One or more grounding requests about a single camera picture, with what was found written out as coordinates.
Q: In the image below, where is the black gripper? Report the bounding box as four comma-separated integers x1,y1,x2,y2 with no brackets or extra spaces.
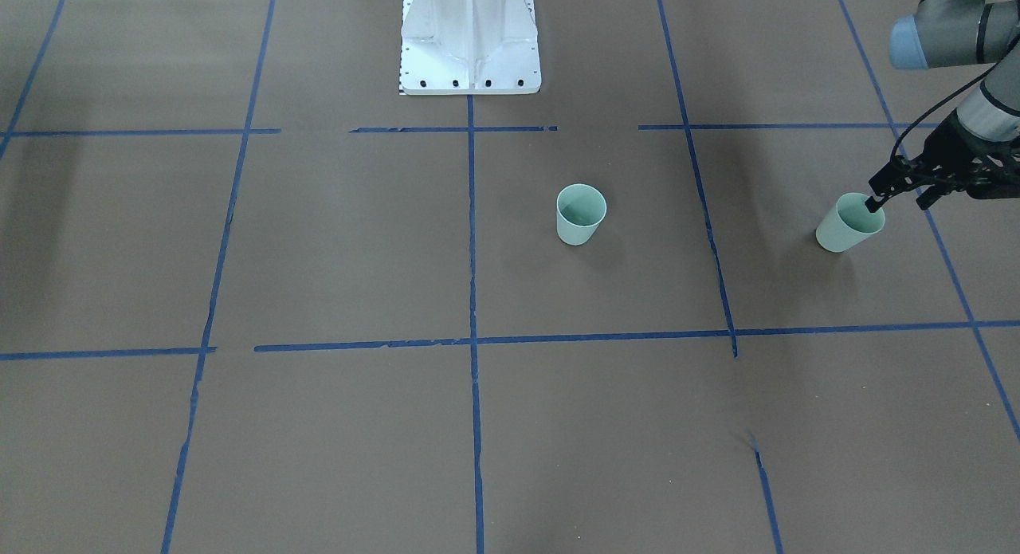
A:
865,113,1019,214

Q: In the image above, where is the pale green cup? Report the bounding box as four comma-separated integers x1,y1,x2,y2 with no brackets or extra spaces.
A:
815,192,886,253
556,183,607,246

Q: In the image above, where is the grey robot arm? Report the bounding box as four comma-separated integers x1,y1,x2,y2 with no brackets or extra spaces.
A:
865,0,1019,213

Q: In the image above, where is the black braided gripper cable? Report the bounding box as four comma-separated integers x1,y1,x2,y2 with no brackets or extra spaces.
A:
889,60,997,168

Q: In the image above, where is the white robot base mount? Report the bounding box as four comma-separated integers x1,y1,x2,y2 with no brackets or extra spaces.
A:
398,0,543,96

